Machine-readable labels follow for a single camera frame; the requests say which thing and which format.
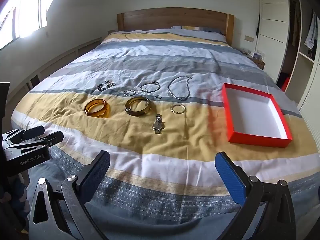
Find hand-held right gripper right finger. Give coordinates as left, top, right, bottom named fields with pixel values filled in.
left=215, top=151, right=304, bottom=240

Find dark beaded bracelet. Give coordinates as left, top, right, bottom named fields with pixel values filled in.
left=97, top=79, right=116, bottom=92

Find silver chain necklace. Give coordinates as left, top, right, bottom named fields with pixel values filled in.
left=167, top=76, right=193, bottom=101

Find hanging striped shirt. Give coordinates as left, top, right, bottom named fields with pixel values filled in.
left=304, top=10, right=318, bottom=51

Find wooden bed headboard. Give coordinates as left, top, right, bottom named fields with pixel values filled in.
left=117, top=7, right=235, bottom=44

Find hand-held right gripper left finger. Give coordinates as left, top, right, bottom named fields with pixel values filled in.
left=29, top=150, right=111, bottom=240

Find white wardrobe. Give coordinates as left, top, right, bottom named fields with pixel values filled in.
left=255, top=0, right=320, bottom=110

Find red cardboard box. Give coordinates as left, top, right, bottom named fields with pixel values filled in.
left=222, top=83, right=293, bottom=148

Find striped pillow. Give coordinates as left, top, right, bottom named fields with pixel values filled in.
left=171, top=25, right=227, bottom=43

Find brown olive bangle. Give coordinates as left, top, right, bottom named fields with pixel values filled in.
left=125, top=96, right=152, bottom=117

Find hanging beige garment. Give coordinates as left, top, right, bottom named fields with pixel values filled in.
left=291, top=0, right=301, bottom=46

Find blue patterned clothing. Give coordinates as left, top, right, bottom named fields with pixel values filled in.
left=0, top=175, right=29, bottom=240

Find bed with striped duvet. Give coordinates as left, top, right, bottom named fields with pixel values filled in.
left=10, top=29, right=310, bottom=240

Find red bag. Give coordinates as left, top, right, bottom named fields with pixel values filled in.
left=281, top=76, right=292, bottom=90

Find wooden nightstand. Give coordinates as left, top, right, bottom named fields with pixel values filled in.
left=250, top=56, right=265, bottom=70

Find window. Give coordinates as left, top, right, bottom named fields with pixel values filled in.
left=0, top=0, right=58, bottom=48

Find silver bangle bracelet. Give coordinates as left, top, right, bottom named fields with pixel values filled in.
left=140, top=80, right=160, bottom=93

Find amber translucent bangle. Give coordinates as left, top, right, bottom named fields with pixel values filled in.
left=84, top=99, right=107, bottom=116
left=94, top=102, right=111, bottom=118

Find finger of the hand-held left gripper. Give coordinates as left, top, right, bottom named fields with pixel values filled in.
left=10, top=131, right=64, bottom=153
left=2, top=126, right=45, bottom=145

